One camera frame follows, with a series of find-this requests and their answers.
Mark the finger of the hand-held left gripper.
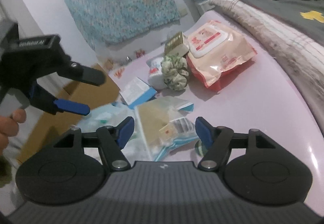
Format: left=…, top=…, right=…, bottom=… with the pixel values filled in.
left=31, top=84, right=91, bottom=116
left=59, top=62, right=105, bottom=86

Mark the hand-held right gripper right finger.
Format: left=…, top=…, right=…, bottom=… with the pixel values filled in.
left=195, top=116, right=275, bottom=170

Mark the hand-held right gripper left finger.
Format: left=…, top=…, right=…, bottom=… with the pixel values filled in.
left=53, top=116, right=134, bottom=171

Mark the brown cardboard box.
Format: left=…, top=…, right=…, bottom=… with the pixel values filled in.
left=16, top=63, right=120, bottom=164

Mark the large white printed plastic bag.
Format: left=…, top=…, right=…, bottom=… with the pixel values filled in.
left=76, top=103, right=142, bottom=161

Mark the clear zip bag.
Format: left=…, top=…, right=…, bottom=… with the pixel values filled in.
left=134, top=96, right=200, bottom=161

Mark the person's left hand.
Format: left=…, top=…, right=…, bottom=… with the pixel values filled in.
left=0, top=109, right=27, bottom=156

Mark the white blue paper box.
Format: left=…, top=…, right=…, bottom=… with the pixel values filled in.
left=119, top=77, right=157, bottom=109

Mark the white yogurt bottle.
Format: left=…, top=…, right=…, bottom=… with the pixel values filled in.
left=147, top=56, right=167, bottom=89

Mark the green fabric scrunchie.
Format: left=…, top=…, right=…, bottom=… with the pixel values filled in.
left=161, top=54, right=190, bottom=91

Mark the pink wet wipes pack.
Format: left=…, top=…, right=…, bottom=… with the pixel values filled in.
left=186, top=20, right=257, bottom=91

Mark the gold paper box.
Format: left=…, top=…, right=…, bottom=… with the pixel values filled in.
left=164, top=32, right=190, bottom=56

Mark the white water dispenser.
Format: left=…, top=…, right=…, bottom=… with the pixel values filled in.
left=195, top=0, right=215, bottom=18

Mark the grey quilt with yellow print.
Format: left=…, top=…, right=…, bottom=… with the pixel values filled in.
left=223, top=0, right=324, bottom=45

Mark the teal floral wall cloth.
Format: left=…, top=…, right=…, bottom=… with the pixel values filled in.
left=60, top=0, right=181, bottom=50

